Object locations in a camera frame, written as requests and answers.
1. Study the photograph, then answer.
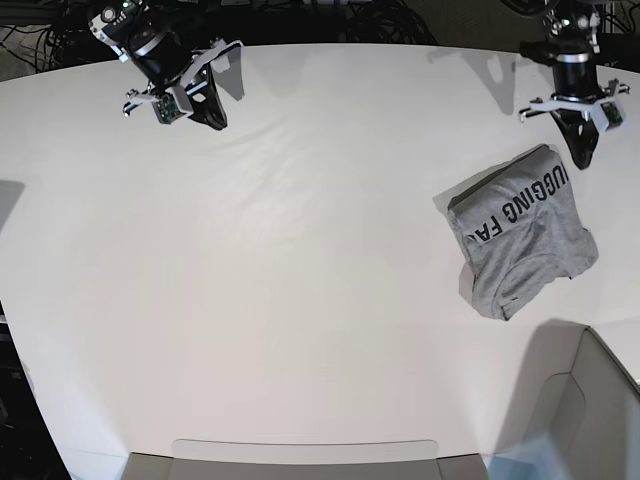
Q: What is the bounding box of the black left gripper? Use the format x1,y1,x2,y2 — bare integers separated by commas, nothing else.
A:
550,110,599,169

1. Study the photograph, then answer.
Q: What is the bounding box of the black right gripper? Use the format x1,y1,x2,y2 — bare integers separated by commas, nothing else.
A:
187,74,228,131

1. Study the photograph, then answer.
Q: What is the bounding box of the grey T-shirt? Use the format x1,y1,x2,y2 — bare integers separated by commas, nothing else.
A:
447,144,599,321

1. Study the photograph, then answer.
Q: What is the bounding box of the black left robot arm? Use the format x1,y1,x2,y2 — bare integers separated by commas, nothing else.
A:
519,1,608,170

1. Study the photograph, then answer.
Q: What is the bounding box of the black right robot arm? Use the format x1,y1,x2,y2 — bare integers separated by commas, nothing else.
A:
88,1,241,131

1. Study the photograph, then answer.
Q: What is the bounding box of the grey side bin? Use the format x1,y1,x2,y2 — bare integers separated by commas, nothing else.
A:
516,328,639,479

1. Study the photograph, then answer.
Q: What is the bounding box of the grey chair backrest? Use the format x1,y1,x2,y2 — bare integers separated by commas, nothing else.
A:
122,439,489,479

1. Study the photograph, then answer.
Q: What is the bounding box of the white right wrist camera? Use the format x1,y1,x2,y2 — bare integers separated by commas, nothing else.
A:
122,39,244,125

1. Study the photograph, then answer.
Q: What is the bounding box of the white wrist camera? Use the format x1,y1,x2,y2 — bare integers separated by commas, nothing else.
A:
122,39,244,125
519,79,630,134

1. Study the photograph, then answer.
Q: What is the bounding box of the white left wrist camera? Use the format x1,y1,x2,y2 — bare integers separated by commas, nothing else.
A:
519,79,630,134

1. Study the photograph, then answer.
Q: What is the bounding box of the tangled black cables background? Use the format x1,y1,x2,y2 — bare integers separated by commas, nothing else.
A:
344,0,438,46

